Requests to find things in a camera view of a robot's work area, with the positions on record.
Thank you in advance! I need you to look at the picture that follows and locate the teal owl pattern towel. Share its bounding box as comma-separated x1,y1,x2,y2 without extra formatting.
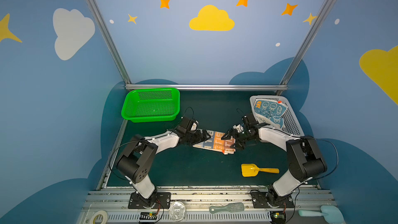
254,99,288,129

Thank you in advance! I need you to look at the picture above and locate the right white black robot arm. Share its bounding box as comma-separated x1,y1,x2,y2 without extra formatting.
222,123,328,198

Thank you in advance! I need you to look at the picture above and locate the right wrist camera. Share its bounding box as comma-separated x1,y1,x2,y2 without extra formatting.
233,124,245,133

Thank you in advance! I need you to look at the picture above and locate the clear round lid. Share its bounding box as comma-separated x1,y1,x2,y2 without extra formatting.
169,201,187,222

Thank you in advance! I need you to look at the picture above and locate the small circuit board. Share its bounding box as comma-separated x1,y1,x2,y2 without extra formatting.
270,212,286,224
138,212,158,224

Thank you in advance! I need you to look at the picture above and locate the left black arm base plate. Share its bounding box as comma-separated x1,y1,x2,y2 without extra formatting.
127,191,171,209

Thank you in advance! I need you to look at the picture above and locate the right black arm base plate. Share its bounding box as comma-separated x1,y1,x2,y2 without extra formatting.
250,190,295,208

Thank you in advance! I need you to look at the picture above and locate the aluminium frame post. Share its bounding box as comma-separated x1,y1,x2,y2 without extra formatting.
280,0,337,87
85,0,131,84

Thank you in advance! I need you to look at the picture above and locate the green plastic basket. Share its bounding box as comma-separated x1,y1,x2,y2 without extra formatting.
121,88,180,123

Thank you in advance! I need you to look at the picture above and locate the aluminium rear frame bar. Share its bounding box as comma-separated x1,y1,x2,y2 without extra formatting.
125,84,288,91

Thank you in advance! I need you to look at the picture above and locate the mint green spatula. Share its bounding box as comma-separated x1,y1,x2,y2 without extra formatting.
298,205,345,224

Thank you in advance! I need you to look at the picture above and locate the right small circuit board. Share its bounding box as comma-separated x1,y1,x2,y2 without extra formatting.
270,212,286,224

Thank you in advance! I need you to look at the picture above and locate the aluminium front rail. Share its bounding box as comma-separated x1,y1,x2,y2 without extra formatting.
77,185,337,224

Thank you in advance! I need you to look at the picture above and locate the left small circuit board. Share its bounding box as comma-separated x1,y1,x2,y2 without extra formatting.
138,212,158,224

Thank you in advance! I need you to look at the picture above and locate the striped rabbit text towel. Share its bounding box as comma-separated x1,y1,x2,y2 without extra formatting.
193,131,235,155

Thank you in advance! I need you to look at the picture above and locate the white tape roll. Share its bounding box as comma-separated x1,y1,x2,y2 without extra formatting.
89,210,109,224

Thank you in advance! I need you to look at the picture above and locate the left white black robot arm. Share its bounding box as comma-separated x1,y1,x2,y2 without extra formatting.
115,129,211,200

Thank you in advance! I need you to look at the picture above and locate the grey green brush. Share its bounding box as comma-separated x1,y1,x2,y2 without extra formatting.
209,202,245,214

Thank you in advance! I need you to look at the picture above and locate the aluminium left frame post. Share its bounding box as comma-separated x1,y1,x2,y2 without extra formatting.
85,0,131,84

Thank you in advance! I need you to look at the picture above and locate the aluminium right frame post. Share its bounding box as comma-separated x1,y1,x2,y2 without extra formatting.
280,0,337,87

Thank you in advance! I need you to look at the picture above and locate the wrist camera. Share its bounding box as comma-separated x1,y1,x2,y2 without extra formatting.
233,124,245,133
180,117,199,131

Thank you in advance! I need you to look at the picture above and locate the grey plastic basket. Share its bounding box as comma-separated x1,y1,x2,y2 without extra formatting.
250,95,304,145

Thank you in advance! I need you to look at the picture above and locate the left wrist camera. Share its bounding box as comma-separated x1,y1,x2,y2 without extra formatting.
180,117,199,131

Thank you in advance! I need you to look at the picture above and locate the yellow toy shovel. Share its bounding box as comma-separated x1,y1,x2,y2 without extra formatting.
241,164,279,177

